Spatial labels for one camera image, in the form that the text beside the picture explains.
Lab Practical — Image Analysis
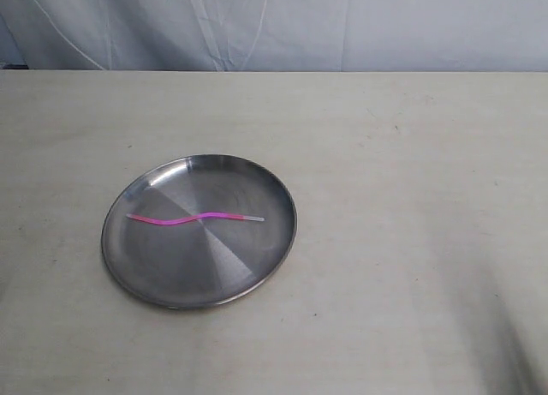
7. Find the white backdrop cloth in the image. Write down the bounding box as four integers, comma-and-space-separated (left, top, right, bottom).
1, 0, 547, 72

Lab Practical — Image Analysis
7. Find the round stainless steel plate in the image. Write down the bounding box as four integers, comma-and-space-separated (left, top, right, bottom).
101, 154, 297, 309

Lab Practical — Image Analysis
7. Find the small black background object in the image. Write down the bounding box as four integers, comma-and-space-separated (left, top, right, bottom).
0, 63, 29, 70

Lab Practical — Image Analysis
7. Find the pink glow stick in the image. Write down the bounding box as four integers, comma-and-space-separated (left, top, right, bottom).
126, 212, 265, 226

